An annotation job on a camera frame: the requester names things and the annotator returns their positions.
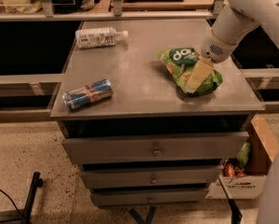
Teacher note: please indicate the blue silver energy drink can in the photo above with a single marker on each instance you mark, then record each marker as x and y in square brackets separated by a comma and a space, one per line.
[88, 94]

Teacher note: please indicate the green rice chip bag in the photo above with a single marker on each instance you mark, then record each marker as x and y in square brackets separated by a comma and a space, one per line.
[180, 63]

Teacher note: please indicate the green snack bag in box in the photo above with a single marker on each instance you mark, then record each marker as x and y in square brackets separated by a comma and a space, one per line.
[243, 154]

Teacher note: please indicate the cardboard box with snacks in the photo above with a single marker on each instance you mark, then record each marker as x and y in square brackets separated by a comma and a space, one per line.
[264, 149]

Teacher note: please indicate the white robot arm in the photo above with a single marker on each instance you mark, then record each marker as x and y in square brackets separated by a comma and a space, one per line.
[235, 20]

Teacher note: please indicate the black stand leg right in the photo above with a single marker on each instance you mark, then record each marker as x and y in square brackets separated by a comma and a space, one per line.
[236, 215]

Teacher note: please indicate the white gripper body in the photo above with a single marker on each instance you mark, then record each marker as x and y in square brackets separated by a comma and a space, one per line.
[216, 50]

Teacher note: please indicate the top grey drawer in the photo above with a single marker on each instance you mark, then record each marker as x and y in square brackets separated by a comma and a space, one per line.
[168, 147]

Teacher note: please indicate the middle grey drawer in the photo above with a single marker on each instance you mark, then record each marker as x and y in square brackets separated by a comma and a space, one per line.
[150, 177]

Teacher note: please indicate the grey drawer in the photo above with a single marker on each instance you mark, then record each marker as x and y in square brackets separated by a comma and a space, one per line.
[148, 196]
[150, 177]
[168, 147]

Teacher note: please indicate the bottom grey drawer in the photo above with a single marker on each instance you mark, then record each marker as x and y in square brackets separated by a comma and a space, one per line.
[148, 196]

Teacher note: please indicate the black stand leg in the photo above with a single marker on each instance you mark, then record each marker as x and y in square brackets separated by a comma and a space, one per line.
[236, 215]
[36, 183]

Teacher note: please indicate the clear plastic water bottle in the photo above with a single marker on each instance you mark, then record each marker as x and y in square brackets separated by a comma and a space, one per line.
[99, 37]

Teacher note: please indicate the grey drawer cabinet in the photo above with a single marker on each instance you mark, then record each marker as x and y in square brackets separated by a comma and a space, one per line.
[145, 99]

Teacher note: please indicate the metal shelf frame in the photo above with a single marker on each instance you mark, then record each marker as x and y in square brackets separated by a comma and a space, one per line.
[43, 10]

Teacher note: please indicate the black stand leg left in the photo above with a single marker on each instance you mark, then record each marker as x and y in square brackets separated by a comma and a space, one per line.
[36, 183]

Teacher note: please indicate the orange snack packs in box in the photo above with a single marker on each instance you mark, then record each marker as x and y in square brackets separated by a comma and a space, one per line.
[232, 171]

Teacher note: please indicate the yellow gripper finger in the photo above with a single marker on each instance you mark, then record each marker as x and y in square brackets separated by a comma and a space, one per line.
[202, 69]

